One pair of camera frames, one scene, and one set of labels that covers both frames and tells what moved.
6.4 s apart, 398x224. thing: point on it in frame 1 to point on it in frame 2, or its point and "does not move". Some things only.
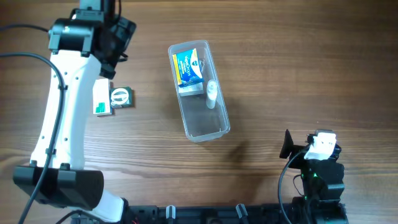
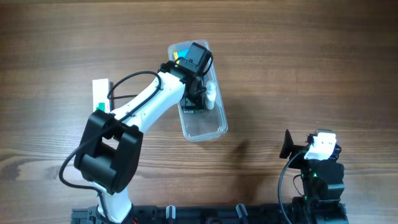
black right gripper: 298,152 does not move
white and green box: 101,104 does not move
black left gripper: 117,43 to 191,104
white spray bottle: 211,93 does not move
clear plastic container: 199,90 does not move
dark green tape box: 121,97 to 193,111
